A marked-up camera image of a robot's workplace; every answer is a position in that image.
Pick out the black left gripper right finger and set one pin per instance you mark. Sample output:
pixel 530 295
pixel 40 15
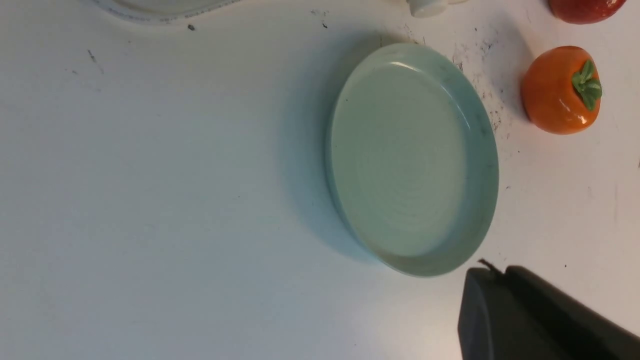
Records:
pixel 579 331

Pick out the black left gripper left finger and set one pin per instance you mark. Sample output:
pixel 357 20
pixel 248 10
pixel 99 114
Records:
pixel 492 325

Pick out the white two-slot toaster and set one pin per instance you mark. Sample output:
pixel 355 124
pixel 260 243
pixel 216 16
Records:
pixel 422 9

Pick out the light green round plate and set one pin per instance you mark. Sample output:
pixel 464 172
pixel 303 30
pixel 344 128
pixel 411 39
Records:
pixel 411 160

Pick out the orange persimmon with green leaf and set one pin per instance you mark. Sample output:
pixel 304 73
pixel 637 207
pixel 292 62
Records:
pixel 561 90

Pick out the red apple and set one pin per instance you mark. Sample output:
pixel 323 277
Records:
pixel 584 12

